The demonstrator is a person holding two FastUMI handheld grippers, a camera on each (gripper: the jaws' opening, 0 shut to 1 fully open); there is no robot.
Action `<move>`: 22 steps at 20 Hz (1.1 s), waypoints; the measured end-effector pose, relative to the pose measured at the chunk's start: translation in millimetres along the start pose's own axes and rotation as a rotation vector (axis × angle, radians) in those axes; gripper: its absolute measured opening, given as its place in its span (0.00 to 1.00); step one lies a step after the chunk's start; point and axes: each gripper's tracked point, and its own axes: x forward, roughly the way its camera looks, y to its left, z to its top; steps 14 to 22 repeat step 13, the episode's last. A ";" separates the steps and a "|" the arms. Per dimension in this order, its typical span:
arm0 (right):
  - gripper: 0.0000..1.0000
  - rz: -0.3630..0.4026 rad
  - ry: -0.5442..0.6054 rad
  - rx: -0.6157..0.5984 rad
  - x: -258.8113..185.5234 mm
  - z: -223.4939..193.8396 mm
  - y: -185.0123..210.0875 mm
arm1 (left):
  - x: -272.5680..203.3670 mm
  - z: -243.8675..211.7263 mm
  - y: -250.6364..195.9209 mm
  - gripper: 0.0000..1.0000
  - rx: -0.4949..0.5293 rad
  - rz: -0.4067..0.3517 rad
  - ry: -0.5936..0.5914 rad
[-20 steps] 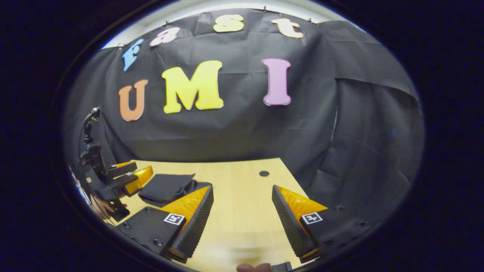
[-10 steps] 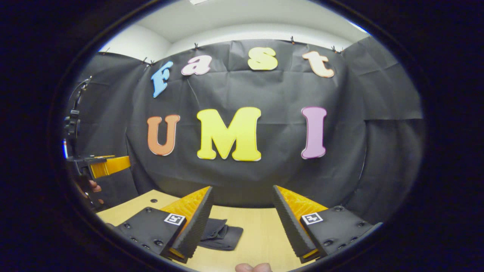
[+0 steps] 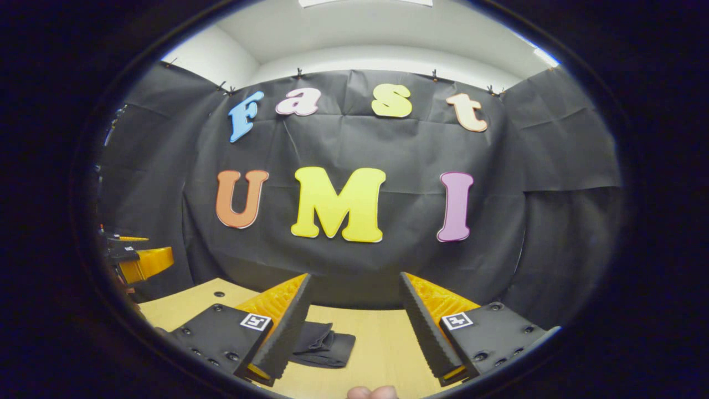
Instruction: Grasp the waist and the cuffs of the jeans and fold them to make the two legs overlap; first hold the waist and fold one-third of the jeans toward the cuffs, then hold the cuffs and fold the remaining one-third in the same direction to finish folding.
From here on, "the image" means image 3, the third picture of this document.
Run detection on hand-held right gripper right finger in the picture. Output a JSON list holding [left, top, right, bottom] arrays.
[[399, 271, 556, 388]]

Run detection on ceiling light panel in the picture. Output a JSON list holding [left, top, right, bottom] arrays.
[[299, 0, 434, 8]]

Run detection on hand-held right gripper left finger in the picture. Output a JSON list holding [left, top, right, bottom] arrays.
[[165, 272, 315, 387]]

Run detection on black backdrop cloth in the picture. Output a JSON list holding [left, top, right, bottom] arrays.
[[97, 60, 625, 333]]

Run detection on dark jeans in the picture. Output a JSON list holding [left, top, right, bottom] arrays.
[[287, 320, 357, 369]]

